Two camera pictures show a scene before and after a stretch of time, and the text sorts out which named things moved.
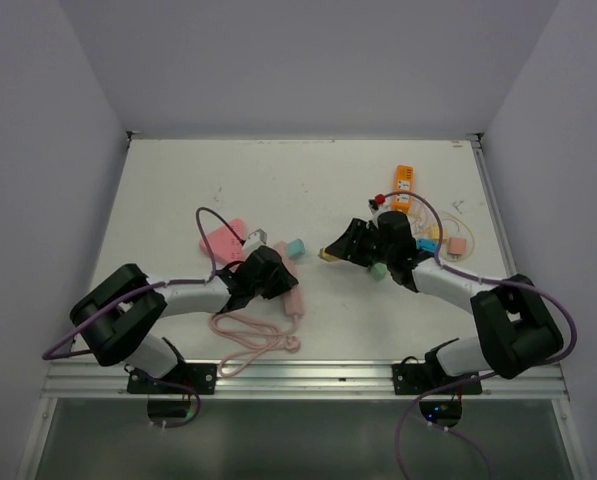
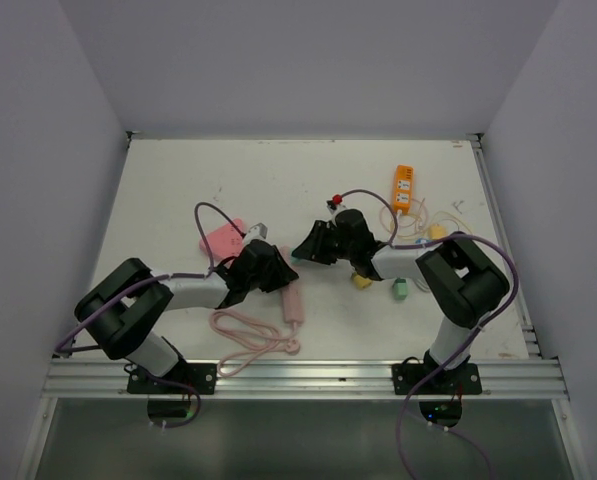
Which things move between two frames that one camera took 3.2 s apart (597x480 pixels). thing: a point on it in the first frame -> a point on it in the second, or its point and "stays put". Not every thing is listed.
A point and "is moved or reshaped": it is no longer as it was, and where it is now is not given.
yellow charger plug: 433,232 stays put
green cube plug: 380,272 is moved or reshaped
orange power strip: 404,182 stays put
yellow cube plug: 325,256 is moved or reshaped
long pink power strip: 293,299 stays put
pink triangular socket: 225,245 stays put
